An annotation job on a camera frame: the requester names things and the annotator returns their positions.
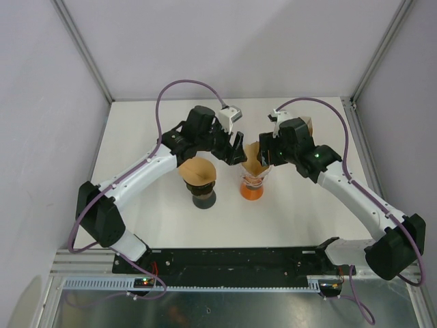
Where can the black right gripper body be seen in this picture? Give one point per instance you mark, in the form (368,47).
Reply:
(279,153)

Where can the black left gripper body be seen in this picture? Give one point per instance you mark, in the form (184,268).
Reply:
(218,142)

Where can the brown paper coffee filter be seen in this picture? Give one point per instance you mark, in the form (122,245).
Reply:
(197,171)

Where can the orange liquid glass beaker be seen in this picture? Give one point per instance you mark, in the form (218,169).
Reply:
(252,189)

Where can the olive green plastic dripper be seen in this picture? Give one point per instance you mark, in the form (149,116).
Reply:
(200,190)

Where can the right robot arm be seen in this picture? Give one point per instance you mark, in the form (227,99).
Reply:
(396,239)

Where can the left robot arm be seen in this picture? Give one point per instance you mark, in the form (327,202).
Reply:
(99,206)

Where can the orange coffee filter box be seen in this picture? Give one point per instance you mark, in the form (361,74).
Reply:
(308,121)

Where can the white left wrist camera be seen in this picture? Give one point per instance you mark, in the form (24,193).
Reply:
(227,117)

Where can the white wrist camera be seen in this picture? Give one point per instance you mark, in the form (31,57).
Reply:
(227,117)
(281,118)

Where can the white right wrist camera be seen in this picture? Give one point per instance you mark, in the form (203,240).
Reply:
(281,118)

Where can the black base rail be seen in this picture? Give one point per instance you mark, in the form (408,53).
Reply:
(239,269)

